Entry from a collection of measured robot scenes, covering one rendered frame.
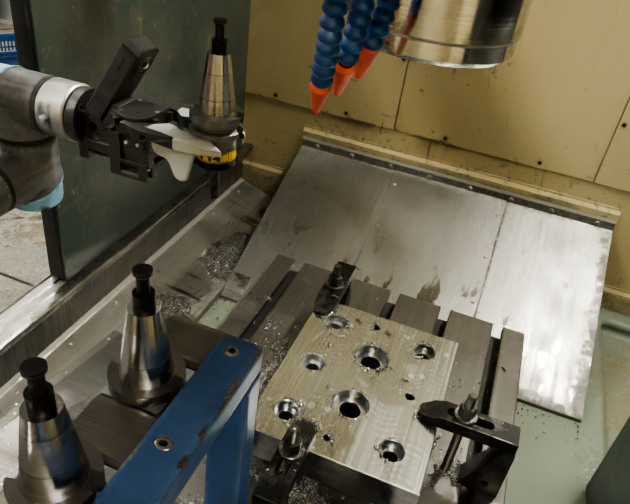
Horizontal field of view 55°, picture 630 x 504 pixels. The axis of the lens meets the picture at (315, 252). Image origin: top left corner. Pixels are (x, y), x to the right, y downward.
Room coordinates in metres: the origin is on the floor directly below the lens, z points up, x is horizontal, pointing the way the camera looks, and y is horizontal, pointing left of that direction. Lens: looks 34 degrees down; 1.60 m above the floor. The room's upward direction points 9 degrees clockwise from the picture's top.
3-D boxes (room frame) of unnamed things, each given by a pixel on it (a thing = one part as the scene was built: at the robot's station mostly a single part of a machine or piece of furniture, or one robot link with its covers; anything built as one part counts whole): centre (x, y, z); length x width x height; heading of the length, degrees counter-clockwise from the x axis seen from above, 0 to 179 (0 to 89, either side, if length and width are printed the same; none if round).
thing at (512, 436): (0.55, -0.23, 0.97); 0.13 x 0.03 x 0.15; 74
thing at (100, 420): (0.30, 0.14, 1.21); 0.07 x 0.05 x 0.01; 74
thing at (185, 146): (0.64, 0.17, 1.27); 0.09 x 0.03 x 0.06; 61
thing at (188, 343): (0.40, 0.11, 1.21); 0.07 x 0.05 x 0.01; 74
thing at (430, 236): (1.23, -0.25, 0.75); 0.89 x 0.67 x 0.26; 74
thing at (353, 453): (0.61, -0.09, 0.97); 0.29 x 0.23 x 0.05; 164
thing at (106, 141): (0.70, 0.26, 1.27); 0.12 x 0.08 x 0.09; 74
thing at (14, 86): (0.74, 0.41, 1.27); 0.11 x 0.08 x 0.09; 74
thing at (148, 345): (0.35, 0.12, 1.26); 0.04 x 0.04 x 0.07
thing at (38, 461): (0.24, 0.15, 1.26); 0.04 x 0.04 x 0.07
